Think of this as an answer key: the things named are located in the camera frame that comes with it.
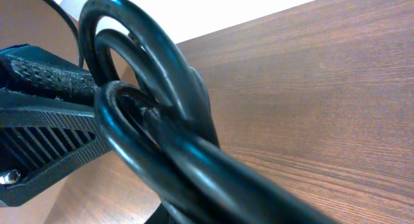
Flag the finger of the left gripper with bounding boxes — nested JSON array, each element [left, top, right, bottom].
[[1, 44, 98, 106], [1, 89, 111, 207]]

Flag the black cable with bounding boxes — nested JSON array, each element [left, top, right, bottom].
[[78, 0, 340, 224]]

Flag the left arm wiring cable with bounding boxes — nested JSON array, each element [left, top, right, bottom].
[[27, 0, 85, 69]]

